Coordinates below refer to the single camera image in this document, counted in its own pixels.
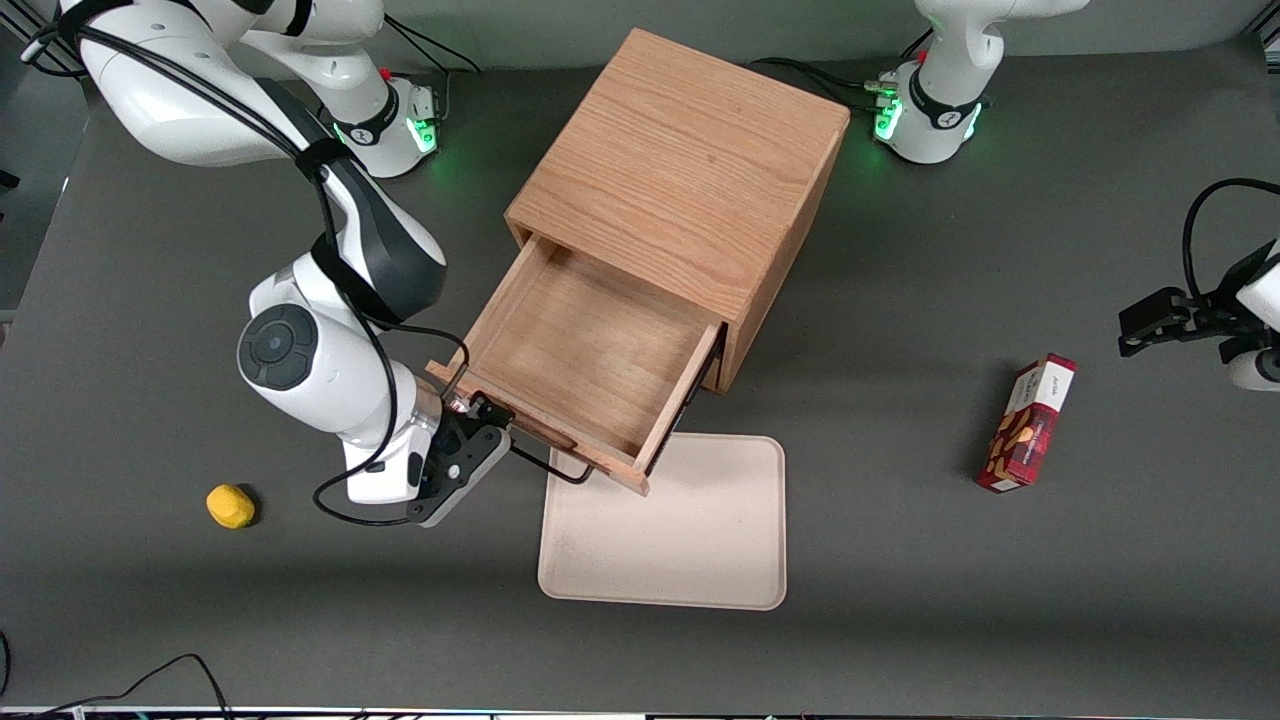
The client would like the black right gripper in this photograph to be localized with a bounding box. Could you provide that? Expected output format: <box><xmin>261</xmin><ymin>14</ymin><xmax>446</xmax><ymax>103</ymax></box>
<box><xmin>405</xmin><ymin>393</ymin><xmax>517</xmax><ymax>529</ymax></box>

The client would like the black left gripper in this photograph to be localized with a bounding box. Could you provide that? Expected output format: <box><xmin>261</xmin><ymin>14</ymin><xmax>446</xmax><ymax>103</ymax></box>
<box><xmin>1118</xmin><ymin>248</ymin><xmax>1273</xmax><ymax>359</ymax></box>

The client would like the black wire drawer handle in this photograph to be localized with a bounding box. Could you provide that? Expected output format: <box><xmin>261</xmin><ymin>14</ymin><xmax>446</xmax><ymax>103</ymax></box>
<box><xmin>445</xmin><ymin>360</ymin><xmax>598</xmax><ymax>488</ymax></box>

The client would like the wooden drawer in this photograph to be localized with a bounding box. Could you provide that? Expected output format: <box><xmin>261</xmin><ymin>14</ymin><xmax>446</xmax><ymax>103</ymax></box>
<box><xmin>425</xmin><ymin>232</ymin><xmax>727</xmax><ymax>498</ymax></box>

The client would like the wooden drawer cabinet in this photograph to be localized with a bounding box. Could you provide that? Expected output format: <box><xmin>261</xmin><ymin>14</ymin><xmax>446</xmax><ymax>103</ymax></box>
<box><xmin>503</xmin><ymin>27</ymin><xmax>853</xmax><ymax>396</ymax></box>

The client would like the red cookie box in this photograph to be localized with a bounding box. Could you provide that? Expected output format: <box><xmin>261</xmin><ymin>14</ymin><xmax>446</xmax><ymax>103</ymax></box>
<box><xmin>975</xmin><ymin>353</ymin><xmax>1078</xmax><ymax>494</ymax></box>

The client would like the beige plastic tray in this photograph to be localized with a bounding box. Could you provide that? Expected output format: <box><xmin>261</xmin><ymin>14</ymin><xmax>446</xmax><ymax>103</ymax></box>
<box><xmin>537</xmin><ymin>432</ymin><xmax>788</xmax><ymax>612</ymax></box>

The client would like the yellow lemon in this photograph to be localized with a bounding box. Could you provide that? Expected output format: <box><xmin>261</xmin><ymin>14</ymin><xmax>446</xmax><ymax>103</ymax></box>
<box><xmin>206</xmin><ymin>484</ymin><xmax>256</xmax><ymax>530</ymax></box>

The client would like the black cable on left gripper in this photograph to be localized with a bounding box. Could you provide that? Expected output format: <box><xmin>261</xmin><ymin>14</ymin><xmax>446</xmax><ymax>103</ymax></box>
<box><xmin>1182</xmin><ymin>177</ymin><xmax>1280</xmax><ymax>301</ymax></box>

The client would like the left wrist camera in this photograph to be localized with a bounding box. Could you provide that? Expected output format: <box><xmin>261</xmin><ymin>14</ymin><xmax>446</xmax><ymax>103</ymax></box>
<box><xmin>1220</xmin><ymin>338</ymin><xmax>1280</xmax><ymax>393</ymax></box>

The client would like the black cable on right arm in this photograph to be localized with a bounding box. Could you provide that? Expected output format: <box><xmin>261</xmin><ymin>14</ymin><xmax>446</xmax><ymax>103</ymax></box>
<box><xmin>20</xmin><ymin>20</ymin><xmax>471</xmax><ymax>529</ymax></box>

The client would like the black cable at right arm base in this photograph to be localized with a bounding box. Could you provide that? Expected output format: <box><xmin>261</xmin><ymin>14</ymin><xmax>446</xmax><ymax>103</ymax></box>
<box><xmin>378</xmin><ymin>15</ymin><xmax>483</xmax><ymax>126</ymax></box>

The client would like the black cable at arm base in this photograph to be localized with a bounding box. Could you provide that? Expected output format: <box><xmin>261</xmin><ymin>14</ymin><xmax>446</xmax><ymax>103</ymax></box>
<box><xmin>378</xmin><ymin>15</ymin><xmax>483</xmax><ymax>126</ymax></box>
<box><xmin>750</xmin><ymin>30</ymin><xmax>936</xmax><ymax>113</ymax></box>

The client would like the black cable at table edge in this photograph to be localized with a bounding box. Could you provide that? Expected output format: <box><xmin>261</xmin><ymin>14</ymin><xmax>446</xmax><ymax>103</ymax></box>
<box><xmin>0</xmin><ymin>630</ymin><xmax>236</xmax><ymax>720</ymax></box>

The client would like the black cable at left arm base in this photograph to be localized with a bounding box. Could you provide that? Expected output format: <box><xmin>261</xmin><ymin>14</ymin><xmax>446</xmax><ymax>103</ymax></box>
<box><xmin>750</xmin><ymin>30</ymin><xmax>936</xmax><ymax>113</ymax></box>

